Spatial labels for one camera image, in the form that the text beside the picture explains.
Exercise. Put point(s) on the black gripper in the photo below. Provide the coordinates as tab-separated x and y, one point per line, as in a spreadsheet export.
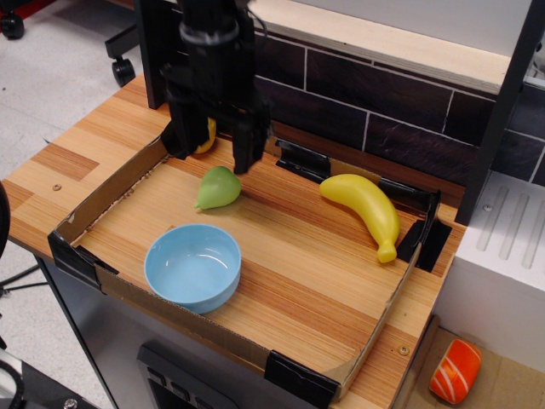
217	82

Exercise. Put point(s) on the green toy pear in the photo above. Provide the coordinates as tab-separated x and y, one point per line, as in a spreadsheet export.
219	187

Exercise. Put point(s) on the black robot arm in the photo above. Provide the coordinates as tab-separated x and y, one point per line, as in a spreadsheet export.
213	15

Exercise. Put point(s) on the light blue bowl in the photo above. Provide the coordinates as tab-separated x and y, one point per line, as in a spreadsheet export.
196	266

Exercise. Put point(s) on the yellow toy potato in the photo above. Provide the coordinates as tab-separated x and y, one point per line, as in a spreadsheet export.
206	146

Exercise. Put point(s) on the black chair caster base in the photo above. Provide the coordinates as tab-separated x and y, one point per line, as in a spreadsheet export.
116	46

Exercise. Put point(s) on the yellow toy banana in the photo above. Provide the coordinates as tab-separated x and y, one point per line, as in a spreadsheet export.
372	205

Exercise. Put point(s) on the cardboard fence with black tape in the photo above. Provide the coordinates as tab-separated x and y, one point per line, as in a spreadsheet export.
312	298

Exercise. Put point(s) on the light wooden shelf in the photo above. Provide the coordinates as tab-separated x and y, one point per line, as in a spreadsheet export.
431	57

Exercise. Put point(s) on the black caster wheel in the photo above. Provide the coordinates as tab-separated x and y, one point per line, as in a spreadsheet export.
12	26

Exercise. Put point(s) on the black oven control panel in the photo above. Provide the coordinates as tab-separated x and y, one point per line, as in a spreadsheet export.
174	381

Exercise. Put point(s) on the white toy sink unit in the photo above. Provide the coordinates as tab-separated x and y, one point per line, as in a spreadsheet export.
494	292

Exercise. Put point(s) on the orange salmon sushi toy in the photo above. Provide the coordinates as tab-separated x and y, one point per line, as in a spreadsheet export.
456	372

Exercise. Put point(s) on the black left upright post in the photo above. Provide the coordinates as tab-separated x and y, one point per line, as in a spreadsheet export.
157	24

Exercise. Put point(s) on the black upright post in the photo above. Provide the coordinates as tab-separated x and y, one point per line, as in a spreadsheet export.
157	24
529	39

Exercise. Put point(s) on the black right upright post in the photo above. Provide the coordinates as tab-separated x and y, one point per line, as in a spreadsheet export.
529	39

